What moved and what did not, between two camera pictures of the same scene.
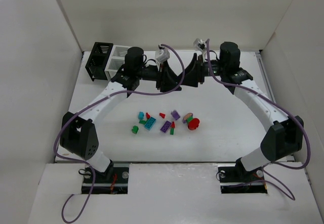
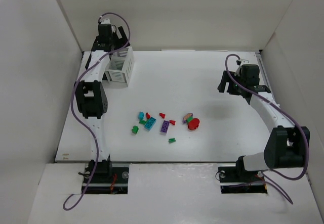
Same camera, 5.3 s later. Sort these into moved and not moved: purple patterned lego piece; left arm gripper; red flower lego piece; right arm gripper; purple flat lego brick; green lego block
Moved: right arm gripper; left arm gripper
Not moved: purple patterned lego piece; purple flat lego brick; red flower lego piece; green lego block
